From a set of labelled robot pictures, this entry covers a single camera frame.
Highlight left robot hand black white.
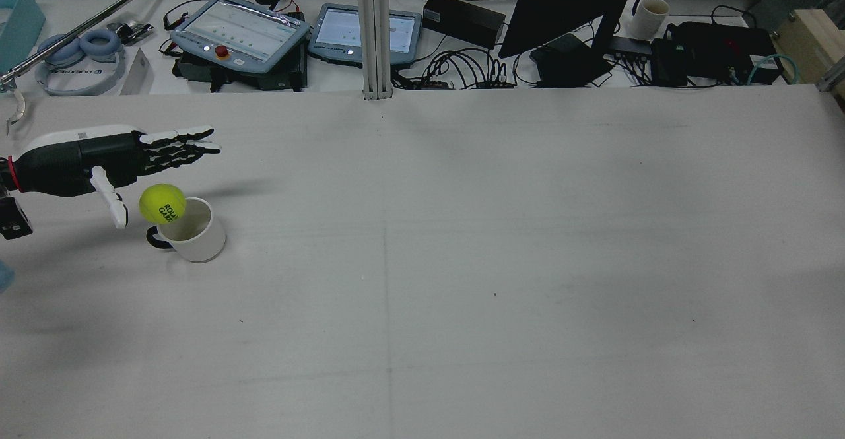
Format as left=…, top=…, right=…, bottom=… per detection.
left=13, top=124, right=222, bottom=230

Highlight white mug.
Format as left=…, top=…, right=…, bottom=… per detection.
left=627, top=0, right=670, bottom=40

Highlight large teach pendant red button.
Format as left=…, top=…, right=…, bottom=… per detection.
left=170, top=0, right=311, bottom=75

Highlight teal box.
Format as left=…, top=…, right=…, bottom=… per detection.
left=0, top=0, right=47, bottom=74

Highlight black electronics device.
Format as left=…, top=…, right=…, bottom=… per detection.
left=650, top=21, right=784, bottom=87

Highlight black monitor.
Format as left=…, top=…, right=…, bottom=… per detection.
left=498, top=0, right=653, bottom=88

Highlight black pendant base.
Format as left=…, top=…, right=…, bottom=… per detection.
left=172, top=50, right=308, bottom=92

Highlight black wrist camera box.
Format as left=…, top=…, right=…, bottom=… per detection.
left=0, top=195, right=33, bottom=240

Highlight aluminium profile post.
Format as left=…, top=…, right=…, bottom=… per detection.
left=355, top=0, right=395, bottom=101

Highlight white cup black handle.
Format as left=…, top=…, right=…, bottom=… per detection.
left=146, top=197, right=226, bottom=263

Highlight long metal rod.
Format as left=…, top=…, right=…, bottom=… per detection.
left=0, top=0, right=166, bottom=90

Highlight blue headphones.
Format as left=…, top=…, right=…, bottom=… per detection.
left=34, top=28, right=126, bottom=97

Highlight teal cable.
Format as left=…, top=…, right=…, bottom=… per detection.
left=746, top=53, right=801, bottom=86

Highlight wooden box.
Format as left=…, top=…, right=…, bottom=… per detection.
left=772, top=9, right=845, bottom=87

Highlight black cable bundle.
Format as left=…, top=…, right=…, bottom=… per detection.
left=395, top=47, right=530, bottom=90

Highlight yellow tennis ball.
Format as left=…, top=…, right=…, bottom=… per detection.
left=139, top=184, right=187, bottom=224

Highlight black rectangular box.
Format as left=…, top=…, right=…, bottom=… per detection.
left=422, top=0, right=508, bottom=50

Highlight small teach pendant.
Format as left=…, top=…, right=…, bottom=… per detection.
left=308, top=3, right=423, bottom=67

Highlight white card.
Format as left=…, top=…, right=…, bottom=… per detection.
left=119, top=48, right=156, bottom=96

